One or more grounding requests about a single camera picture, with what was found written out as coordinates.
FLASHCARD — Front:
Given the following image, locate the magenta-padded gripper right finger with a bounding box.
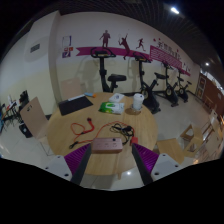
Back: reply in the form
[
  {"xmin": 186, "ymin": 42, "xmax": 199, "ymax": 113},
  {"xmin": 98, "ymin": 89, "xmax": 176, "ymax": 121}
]
[{"xmin": 131, "ymin": 142, "xmax": 185, "ymax": 186}]

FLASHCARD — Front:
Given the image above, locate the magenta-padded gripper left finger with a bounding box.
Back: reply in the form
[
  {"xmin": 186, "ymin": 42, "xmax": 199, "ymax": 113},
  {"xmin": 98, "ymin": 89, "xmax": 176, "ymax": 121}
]
[{"xmin": 44, "ymin": 143, "xmax": 92, "ymax": 186}]

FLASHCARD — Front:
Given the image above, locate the brown round coaster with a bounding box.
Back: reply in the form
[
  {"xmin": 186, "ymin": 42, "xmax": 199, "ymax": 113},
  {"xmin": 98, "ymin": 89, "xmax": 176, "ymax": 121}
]
[{"xmin": 124, "ymin": 105, "xmax": 143, "ymax": 116}]

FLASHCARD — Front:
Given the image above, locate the black desk pad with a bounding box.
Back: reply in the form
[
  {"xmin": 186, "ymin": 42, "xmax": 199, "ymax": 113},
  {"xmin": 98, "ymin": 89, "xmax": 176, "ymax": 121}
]
[{"xmin": 58, "ymin": 95, "xmax": 94, "ymax": 117}]

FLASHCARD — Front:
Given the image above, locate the white cup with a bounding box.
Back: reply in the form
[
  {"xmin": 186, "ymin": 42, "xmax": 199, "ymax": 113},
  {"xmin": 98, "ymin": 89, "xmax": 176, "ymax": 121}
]
[{"xmin": 132, "ymin": 93, "xmax": 145, "ymax": 111}]

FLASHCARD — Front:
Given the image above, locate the black bag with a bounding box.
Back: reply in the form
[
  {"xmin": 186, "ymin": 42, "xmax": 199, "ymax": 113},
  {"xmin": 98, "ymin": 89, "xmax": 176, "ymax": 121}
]
[{"xmin": 19, "ymin": 122, "xmax": 34, "ymax": 139}]

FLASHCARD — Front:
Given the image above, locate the green wet wipes pack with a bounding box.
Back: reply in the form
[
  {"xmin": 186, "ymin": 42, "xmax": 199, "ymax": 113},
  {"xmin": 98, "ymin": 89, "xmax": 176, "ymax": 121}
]
[{"xmin": 98, "ymin": 101, "xmax": 125, "ymax": 115}]

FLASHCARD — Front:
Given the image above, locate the black exercise bike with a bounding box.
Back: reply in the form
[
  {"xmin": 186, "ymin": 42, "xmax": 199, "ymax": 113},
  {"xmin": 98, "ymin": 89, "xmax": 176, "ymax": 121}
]
[
  {"xmin": 90, "ymin": 47, "xmax": 128, "ymax": 94},
  {"xmin": 175, "ymin": 69, "xmax": 193, "ymax": 104},
  {"xmin": 133, "ymin": 51, "xmax": 162, "ymax": 115},
  {"xmin": 154, "ymin": 61, "xmax": 180, "ymax": 108}
]

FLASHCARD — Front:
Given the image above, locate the cluttered dark desk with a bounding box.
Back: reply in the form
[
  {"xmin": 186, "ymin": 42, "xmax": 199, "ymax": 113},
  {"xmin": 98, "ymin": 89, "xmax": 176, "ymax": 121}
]
[{"xmin": 0, "ymin": 89, "xmax": 30, "ymax": 126}]

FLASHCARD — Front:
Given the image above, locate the brown wooden cabinet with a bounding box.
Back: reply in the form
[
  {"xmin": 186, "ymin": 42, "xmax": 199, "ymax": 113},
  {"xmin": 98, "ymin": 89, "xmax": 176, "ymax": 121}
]
[{"xmin": 196, "ymin": 72, "xmax": 224, "ymax": 108}]

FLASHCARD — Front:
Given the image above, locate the red charging cable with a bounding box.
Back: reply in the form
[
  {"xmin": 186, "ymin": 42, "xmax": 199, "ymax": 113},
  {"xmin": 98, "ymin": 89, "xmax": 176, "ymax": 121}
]
[{"xmin": 68, "ymin": 117, "xmax": 134, "ymax": 149}]

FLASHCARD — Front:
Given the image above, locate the black power cable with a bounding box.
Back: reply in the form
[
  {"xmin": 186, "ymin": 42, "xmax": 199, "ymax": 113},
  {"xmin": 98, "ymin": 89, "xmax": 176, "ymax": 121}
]
[{"xmin": 109, "ymin": 122, "xmax": 135, "ymax": 146}]

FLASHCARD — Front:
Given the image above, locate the wooden chair with handle slot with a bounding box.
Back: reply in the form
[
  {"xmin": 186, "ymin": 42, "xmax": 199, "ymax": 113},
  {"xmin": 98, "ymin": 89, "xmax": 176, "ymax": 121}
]
[{"xmin": 19, "ymin": 96, "xmax": 54, "ymax": 156}]

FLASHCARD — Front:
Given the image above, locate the magenta wall banner decal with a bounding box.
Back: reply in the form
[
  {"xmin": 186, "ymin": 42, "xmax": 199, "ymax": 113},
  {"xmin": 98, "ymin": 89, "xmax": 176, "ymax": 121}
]
[{"xmin": 75, "ymin": 45, "xmax": 191, "ymax": 77}]

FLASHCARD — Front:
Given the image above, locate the wall poster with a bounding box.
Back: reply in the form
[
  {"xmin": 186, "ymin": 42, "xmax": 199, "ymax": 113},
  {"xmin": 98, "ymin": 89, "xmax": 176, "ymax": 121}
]
[{"xmin": 61, "ymin": 35, "xmax": 73, "ymax": 59}]

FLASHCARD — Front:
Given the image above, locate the grey wall sign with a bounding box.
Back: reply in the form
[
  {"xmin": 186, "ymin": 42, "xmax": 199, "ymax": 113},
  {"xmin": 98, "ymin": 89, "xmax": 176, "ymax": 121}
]
[{"xmin": 30, "ymin": 43, "xmax": 41, "ymax": 54}]

